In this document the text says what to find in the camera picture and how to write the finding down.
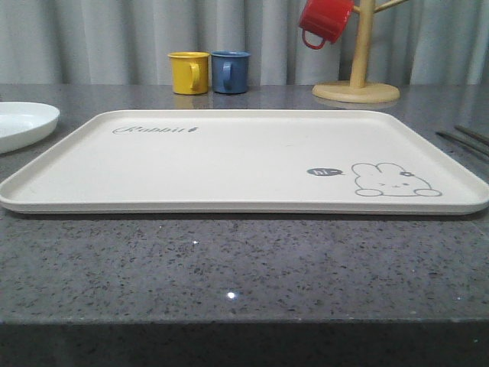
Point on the steel chopstick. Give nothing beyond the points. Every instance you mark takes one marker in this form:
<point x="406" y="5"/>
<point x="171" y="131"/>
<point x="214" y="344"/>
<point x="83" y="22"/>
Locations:
<point x="474" y="144"/>
<point x="484" y="139"/>

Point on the white round plate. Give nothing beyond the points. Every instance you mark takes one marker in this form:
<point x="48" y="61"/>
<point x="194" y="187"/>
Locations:
<point x="24" y="123"/>

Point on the cream rabbit serving tray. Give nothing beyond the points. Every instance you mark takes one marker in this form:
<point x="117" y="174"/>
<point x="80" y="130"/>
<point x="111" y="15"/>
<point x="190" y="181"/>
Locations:
<point x="244" y="161"/>

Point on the blue enamel mug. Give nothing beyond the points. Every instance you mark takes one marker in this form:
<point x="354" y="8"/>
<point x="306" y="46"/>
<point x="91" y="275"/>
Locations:
<point x="230" y="71"/>

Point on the yellow enamel mug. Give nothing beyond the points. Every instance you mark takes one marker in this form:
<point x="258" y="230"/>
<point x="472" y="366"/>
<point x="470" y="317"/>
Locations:
<point x="190" y="72"/>

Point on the wooden mug tree stand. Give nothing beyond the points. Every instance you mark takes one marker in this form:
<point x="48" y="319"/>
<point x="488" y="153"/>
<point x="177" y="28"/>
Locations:
<point x="358" y="89"/>

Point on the red enamel mug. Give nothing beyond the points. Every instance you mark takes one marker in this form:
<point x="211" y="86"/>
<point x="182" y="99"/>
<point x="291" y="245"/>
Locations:
<point x="326" y="19"/>

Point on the grey curtain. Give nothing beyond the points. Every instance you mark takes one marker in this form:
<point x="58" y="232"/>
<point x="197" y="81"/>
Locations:
<point x="128" y="42"/>

